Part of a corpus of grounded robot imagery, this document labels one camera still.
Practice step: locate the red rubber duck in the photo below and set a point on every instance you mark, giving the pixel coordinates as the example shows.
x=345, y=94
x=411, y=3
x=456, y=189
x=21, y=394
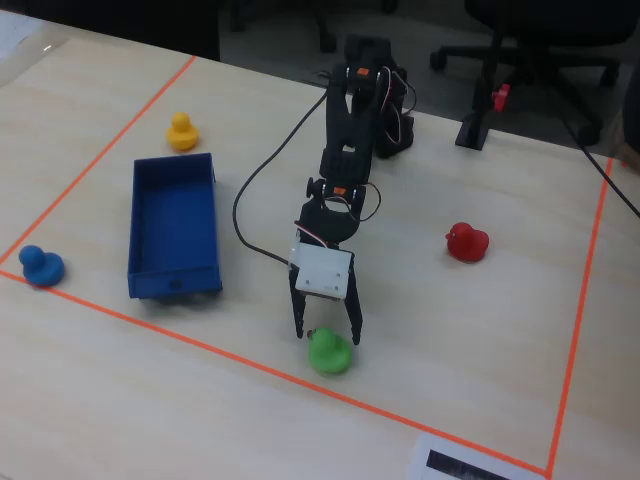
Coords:
x=467, y=242

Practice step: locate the yellow rubber duck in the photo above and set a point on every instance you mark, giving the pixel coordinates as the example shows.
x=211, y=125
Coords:
x=181, y=135

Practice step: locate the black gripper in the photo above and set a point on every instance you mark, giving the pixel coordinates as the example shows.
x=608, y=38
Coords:
x=351, y=300

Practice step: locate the black office chair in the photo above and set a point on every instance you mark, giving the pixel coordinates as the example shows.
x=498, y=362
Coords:
x=530, y=30

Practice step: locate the blue plastic box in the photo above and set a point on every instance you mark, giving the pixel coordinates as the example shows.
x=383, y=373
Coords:
x=175, y=220

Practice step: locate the orange tape strip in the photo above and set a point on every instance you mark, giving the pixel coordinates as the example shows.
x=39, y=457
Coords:
x=250, y=361
x=580, y=310
x=100, y=157

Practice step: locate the black clamp with red knob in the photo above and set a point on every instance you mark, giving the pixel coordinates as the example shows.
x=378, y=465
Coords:
x=477, y=125

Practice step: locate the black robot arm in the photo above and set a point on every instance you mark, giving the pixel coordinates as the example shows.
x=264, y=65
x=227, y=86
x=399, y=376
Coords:
x=350, y=125

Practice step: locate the white paper with black bar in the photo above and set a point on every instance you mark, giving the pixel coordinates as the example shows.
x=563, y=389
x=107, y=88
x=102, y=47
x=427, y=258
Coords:
x=420, y=460

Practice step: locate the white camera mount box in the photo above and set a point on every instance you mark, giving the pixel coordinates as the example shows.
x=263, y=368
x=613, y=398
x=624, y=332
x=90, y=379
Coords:
x=322, y=272

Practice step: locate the green rubber duck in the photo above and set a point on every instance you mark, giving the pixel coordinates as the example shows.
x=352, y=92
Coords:
x=327, y=352

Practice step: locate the blue rubber duck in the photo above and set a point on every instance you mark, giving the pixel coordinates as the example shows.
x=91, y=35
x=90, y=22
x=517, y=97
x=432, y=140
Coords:
x=42, y=267

